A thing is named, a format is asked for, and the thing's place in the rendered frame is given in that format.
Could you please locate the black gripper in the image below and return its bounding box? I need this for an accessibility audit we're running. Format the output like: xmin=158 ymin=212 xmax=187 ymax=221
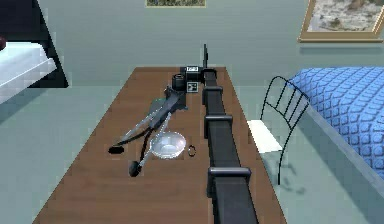
xmin=108 ymin=73 xmax=190 ymax=178

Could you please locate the clear glass bowl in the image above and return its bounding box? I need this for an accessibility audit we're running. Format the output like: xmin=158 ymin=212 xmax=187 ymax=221
xmin=149 ymin=131 xmax=187 ymax=160

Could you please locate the brown wooden table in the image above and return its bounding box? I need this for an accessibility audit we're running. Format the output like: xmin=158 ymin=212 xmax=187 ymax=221
xmin=32 ymin=66 xmax=288 ymax=224

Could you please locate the small framed picture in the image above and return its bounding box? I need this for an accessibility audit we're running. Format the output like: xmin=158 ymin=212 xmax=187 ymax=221
xmin=145 ymin=0 xmax=207 ymax=8

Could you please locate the blue quilted bed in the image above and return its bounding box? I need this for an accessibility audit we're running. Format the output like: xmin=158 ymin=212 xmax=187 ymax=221
xmin=288 ymin=66 xmax=384 ymax=198

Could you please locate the wood framed picture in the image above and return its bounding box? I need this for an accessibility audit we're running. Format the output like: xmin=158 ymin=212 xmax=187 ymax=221
xmin=297 ymin=0 xmax=384 ymax=44

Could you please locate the black wire chair white seat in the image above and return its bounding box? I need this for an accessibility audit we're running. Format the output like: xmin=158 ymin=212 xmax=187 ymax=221
xmin=246 ymin=75 xmax=311 ymax=186

